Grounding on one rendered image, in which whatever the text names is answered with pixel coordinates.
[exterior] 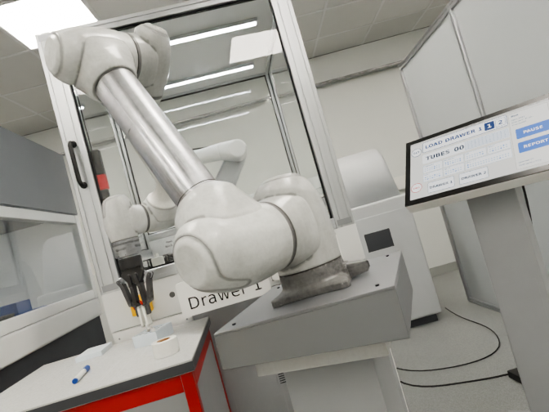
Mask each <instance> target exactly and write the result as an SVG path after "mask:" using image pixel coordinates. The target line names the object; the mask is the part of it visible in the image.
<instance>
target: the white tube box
mask: <svg viewBox="0 0 549 412"><path fill-rule="evenodd" d="M153 328H155V332H153V333H152V332H151V330H150V331H149V332H147V330H146V329H145V330H144V331H142V332H140V333H139V334H137V335H136V336H134V337H132V340H133V343H134V347H135V349H137V348H140V347H146V346H149V345H151V343H152V342H154V341H156V340H159V339H161V338H165V337H167V336H169V335H170V334H172V333H174V331H173V327H172V322H167V323H164V324H161V325H155V326H153Z"/></svg>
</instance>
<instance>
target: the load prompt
mask: <svg viewBox="0 0 549 412"><path fill-rule="evenodd" d="M507 125H508V123H507V115H506V114H505V115H503V116H501V117H498V118H495V119H491V120H489V121H486V122H483V123H479V124H477V125H475V126H472V127H469V128H465V129H462V130H460V131H457V132H453V133H451V134H448V135H446V136H443V137H439V138H436V139H434V140H431V141H427V142H425V143H422V153H426V152H428V151H431V150H435V149H438V148H440V147H443V146H447V145H450V144H453V143H455V142H458V141H463V140H466V139H468V138H471V137H475V136H478V135H480V134H483V133H486V132H490V131H492V130H495V129H498V128H502V127H505V126H507Z"/></svg>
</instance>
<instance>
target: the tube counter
mask: <svg viewBox="0 0 549 412"><path fill-rule="evenodd" d="M508 137H510V133H509V128H504V129H502V130H499V131H496V132H492V133H490V134H487V135H484V136H482V137H477V138H475V139H472V140H469V141H464V142H462V143H459V144H456V145H454V146H453V154H454V155H455V154H458V153H461V152H463V151H466V150H471V149H474V148H476V147H479V146H484V145H487V144H489V143H492V142H495V141H500V140H502V139H505V138H508Z"/></svg>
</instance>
